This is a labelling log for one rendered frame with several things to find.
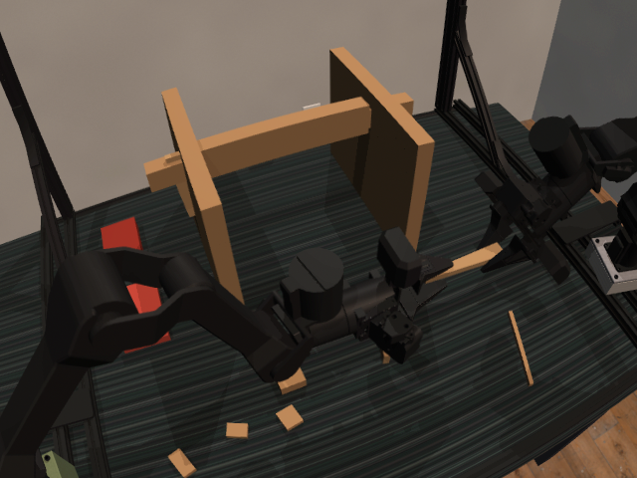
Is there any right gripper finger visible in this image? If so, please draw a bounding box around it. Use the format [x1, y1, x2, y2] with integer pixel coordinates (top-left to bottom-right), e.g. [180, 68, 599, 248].
[399, 280, 448, 322]
[412, 254, 454, 295]

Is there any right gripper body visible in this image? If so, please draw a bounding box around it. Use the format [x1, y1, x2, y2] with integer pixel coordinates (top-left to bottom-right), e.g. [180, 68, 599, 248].
[342, 227, 422, 339]

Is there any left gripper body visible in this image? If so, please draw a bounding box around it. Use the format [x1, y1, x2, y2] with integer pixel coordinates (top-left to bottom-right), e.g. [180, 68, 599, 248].
[474, 170, 572, 285]

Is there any wooden rail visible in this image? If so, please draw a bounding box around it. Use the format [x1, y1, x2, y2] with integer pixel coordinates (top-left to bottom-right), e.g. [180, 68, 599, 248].
[144, 97, 371, 192]

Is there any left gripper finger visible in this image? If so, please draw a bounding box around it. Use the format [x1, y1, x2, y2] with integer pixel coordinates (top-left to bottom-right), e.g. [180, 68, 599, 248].
[476, 204, 514, 251]
[481, 234, 537, 273]

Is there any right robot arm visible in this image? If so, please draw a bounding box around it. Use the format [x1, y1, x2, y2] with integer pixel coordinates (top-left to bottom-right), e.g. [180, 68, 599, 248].
[0, 247, 423, 478]

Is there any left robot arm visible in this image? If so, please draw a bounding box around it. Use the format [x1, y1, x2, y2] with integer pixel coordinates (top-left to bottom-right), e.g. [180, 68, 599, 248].
[496, 115, 637, 273]

